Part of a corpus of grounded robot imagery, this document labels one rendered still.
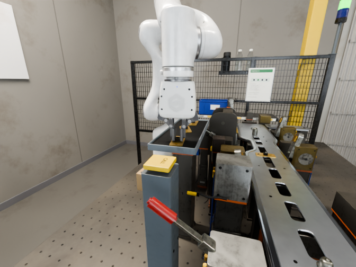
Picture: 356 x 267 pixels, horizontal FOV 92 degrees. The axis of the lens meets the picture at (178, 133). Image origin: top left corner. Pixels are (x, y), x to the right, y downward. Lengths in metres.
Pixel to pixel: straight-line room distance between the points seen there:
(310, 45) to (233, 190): 1.66
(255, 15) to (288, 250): 2.96
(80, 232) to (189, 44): 0.86
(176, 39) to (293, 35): 2.75
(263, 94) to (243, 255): 1.64
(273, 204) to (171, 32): 0.53
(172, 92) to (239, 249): 0.37
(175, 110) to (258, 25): 2.74
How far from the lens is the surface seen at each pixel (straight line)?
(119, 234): 0.89
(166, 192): 0.39
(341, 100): 3.25
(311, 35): 2.02
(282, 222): 0.54
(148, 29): 0.89
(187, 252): 0.81
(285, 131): 1.30
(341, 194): 0.68
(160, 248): 0.51
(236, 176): 0.53
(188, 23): 0.47
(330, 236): 0.57
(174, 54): 0.45
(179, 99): 0.46
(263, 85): 1.86
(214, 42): 0.48
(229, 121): 0.85
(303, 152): 0.98
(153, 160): 0.40
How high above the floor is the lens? 1.33
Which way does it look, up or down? 17 degrees down
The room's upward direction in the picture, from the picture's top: straight up
